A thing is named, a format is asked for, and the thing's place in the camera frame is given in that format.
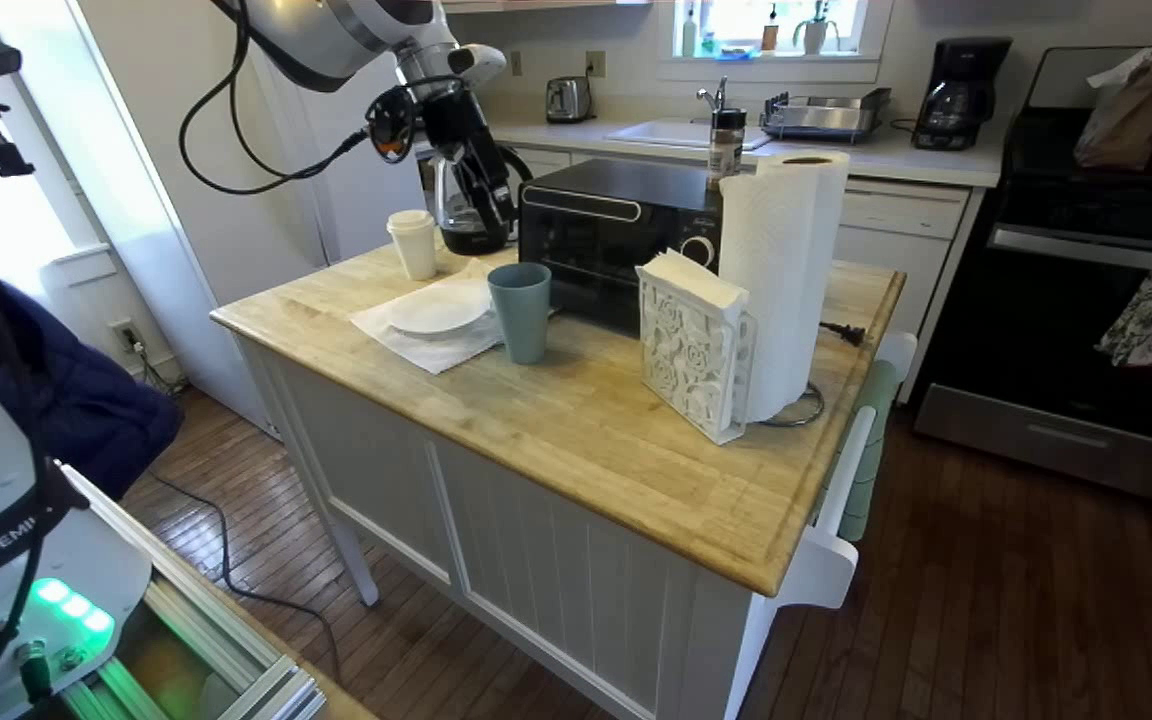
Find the white plate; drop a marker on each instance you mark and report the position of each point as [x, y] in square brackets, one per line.
[437, 311]

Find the white cup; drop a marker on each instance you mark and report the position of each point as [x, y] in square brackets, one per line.
[414, 239]

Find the pepper grinder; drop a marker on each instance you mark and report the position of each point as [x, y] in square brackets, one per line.
[726, 140]

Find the black coffee maker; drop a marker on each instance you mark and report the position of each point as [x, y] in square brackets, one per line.
[960, 94]

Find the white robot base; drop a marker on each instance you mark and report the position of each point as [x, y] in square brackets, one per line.
[65, 576]

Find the white paper towel roll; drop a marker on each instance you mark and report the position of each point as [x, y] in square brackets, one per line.
[778, 239]

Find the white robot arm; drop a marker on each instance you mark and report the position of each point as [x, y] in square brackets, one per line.
[324, 40]

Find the grey kitchen island cabinet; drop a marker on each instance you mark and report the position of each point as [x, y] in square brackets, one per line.
[563, 501]

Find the dark blue cloth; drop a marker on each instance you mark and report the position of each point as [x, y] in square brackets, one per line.
[86, 405]

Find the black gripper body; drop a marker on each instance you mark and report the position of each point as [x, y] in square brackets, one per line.
[446, 113]

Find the dish drying rack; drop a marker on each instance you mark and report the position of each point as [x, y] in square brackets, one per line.
[826, 116]

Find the white embossed napkin holder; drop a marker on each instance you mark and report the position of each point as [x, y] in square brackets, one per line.
[694, 342]

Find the grey-green cup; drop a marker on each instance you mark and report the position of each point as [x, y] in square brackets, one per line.
[520, 306]

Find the white paper towel sheet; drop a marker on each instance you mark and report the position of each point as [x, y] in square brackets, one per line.
[434, 353]

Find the black toaster oven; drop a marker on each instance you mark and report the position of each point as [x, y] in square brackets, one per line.
[598, 223]

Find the black kitchen stove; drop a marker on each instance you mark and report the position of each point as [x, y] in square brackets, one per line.
[1048, 265]

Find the brown paper bag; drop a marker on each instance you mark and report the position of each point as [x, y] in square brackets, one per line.
[1118, 126]

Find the silver toaster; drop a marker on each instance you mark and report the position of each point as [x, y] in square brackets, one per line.
[571, 100]

